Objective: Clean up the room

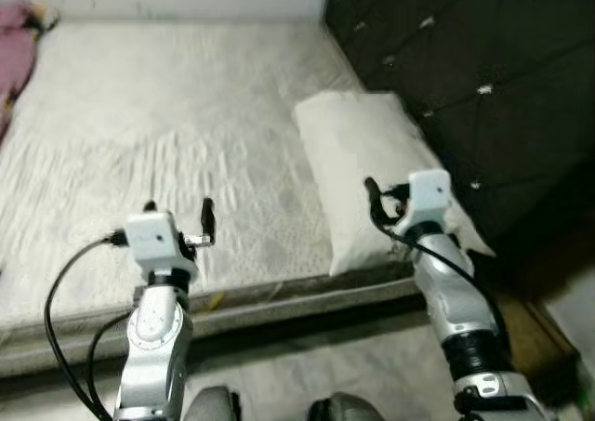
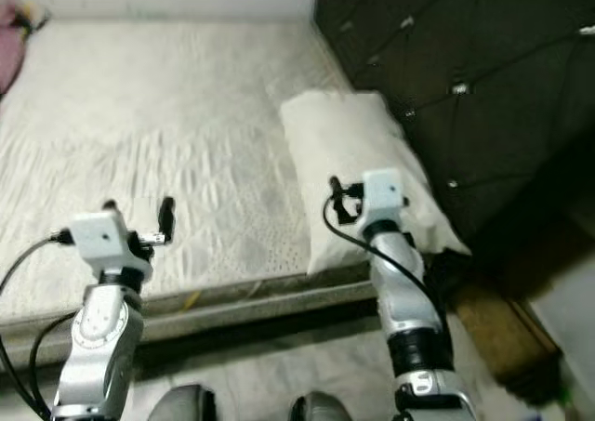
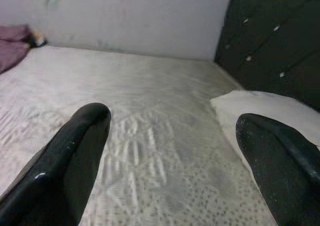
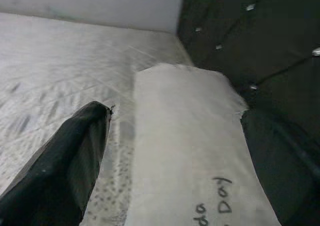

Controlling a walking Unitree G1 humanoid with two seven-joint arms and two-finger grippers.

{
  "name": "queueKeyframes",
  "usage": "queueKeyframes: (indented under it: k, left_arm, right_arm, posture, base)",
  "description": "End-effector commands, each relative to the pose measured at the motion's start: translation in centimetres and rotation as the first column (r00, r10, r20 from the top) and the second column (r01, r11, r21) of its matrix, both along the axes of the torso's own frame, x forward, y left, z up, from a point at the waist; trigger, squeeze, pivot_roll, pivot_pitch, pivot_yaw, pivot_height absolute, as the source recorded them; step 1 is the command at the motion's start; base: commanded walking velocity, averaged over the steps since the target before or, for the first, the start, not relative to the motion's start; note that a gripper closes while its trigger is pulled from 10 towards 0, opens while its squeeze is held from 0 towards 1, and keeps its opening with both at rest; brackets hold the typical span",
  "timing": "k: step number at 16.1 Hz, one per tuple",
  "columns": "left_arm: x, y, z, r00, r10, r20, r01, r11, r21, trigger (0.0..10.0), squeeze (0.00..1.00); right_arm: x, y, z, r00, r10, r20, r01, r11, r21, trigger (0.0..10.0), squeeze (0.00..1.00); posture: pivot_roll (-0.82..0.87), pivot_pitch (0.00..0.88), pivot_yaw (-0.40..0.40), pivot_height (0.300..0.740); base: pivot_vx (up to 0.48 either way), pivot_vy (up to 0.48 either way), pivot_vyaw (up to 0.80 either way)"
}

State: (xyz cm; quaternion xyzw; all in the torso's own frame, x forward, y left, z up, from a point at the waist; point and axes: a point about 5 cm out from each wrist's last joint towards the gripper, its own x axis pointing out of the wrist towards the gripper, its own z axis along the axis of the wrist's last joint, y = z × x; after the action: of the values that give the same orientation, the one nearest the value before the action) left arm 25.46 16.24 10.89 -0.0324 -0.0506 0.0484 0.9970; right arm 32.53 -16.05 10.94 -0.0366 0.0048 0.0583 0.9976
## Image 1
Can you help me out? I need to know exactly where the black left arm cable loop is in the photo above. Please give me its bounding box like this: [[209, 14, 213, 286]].
[[88, 309, 140, 414]]

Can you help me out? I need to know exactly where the black left wrist camera cable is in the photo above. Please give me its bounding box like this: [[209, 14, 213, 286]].
[[45, 232, 129, 421]]

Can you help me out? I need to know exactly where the beige pillow with lettering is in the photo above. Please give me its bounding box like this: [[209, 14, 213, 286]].
[[293, 91, 494, 278]]

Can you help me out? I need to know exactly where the beige quilted mattress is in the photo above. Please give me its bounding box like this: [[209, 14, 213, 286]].
[[0, 21, 447, 377]]

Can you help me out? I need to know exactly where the dark tufted headboard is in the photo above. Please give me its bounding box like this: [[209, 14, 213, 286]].
[[321, 0, 595, 283]]

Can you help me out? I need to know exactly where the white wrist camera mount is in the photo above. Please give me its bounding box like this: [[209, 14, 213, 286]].
[[395, 168, 452, 241], [124, 212, 198, 278]]

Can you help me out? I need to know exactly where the brown wooden nightstand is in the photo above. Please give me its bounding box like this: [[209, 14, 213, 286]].
[[493, 291, 577, 403]]

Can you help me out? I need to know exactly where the grey robot leg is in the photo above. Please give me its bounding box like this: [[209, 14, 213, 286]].
[[307, 393, 387, 421], [181, 386, 245, 421]]

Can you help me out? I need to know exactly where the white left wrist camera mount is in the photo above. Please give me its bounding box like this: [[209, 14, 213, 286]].
[[124, 212, 198, 278]]

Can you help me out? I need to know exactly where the grey right robot leg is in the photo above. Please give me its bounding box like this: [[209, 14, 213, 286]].
[[307, 393, 387, 421]]

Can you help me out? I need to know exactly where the grey left robot leg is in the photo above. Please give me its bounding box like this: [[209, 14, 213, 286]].
[[181, 386, 245, 421]]

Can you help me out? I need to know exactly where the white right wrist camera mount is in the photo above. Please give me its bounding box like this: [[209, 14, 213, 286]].
[[395, 168, 452, 241]]

